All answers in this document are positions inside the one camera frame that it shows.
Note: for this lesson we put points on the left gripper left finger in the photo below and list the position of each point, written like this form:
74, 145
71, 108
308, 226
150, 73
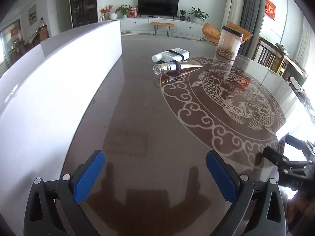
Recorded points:
76, 189

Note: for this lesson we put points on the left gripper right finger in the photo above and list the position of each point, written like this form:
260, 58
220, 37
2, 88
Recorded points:
233, 189

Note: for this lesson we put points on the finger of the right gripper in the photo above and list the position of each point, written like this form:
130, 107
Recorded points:
304, 146
275, 157

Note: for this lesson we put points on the gold cosmetic tube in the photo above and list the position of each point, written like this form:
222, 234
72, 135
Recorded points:
172, 66

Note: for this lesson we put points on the wooden dining chair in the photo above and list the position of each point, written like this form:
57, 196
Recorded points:
270, 56

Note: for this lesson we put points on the clear plastic jar black lid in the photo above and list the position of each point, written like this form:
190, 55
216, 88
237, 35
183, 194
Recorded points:
229, 43

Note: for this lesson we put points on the white box with black band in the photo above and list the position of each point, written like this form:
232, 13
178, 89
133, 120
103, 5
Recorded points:
176, 54

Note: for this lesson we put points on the grey curtain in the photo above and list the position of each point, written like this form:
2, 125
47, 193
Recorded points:
252, 20

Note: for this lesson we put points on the green potted plant right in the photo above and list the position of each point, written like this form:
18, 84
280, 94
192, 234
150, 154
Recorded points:
198, 15

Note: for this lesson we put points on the green potted plant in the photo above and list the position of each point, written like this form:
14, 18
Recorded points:
198, 15
123, 11

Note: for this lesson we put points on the white tv cabinet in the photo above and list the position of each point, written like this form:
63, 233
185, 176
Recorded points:
161, 27

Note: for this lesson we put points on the red flowers white vase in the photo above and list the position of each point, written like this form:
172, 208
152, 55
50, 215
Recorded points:
107, 14

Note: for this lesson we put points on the green potted plant left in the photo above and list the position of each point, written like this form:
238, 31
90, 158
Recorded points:
123, 11

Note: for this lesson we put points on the dark display cabinet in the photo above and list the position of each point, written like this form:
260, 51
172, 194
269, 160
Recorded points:
83, 12

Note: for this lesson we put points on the black television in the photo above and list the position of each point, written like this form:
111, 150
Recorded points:
167, 8

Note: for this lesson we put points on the red wall hanging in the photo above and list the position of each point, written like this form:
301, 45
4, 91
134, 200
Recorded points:
270, 9

